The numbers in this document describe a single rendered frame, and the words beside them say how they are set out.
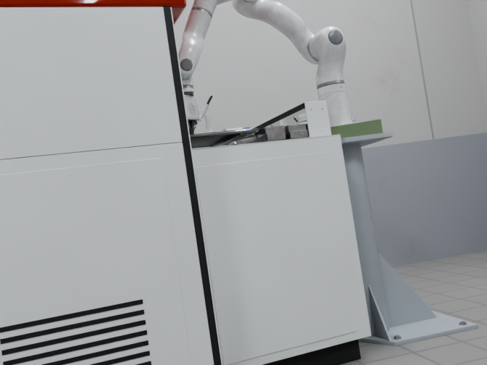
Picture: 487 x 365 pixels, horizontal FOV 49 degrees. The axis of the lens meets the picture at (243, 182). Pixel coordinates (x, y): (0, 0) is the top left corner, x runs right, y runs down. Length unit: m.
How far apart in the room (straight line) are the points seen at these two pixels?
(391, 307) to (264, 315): 0.73
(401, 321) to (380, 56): 2.39
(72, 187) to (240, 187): 0.58
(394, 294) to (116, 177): 1.37
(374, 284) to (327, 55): 0.96
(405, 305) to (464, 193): 2.13
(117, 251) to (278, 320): 0.65
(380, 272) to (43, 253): 1.39
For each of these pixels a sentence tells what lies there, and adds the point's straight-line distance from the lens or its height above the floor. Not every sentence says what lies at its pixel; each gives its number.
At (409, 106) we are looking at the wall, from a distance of 4.31.
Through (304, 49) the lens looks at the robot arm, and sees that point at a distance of 2.40.
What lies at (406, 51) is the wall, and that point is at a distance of 4.41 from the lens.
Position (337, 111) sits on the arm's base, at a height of 0.94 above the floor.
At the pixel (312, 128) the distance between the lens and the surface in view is 2.02.
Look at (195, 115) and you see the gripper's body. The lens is 2.13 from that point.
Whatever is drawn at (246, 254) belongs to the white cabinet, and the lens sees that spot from 1.81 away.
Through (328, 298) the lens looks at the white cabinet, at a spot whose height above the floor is 0.24.
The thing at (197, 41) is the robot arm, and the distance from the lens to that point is 2.13.
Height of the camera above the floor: 0.61
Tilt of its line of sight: 2 degrees up
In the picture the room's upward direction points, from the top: 8 degrees counter-clockwise
